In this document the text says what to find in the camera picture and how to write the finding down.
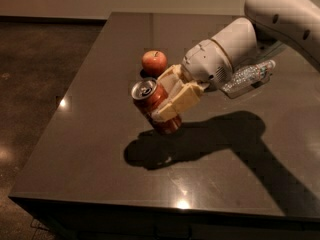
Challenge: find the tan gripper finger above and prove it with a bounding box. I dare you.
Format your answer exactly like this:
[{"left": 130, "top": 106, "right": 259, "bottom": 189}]
[
  {"left": 157, "top": 64, "right": 191, "bottom": 99},
  {"left": 151, "top": 80, "right": 204, "bottom": 122}
]

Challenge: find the red coke can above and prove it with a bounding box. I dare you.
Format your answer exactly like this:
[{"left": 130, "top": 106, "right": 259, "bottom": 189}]
[{"left": 131, "top": 78, "right": 182, "bottom": 135}]

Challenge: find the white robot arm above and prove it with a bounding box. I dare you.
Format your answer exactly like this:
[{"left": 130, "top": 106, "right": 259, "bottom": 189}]
[{"left": 151, "top": 0, "right": 320, "bottom": 122}]

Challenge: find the red apple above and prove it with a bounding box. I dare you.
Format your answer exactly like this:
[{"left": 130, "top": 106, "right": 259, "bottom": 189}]
[{"left": 141, "top": 50, "right": 167, "bottom": 77}]

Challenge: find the clear plastic water bottle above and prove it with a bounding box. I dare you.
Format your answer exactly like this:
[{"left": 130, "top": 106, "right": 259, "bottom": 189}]
[{"left": 221, "top": 60, "right": 276, "bottom": 97}]

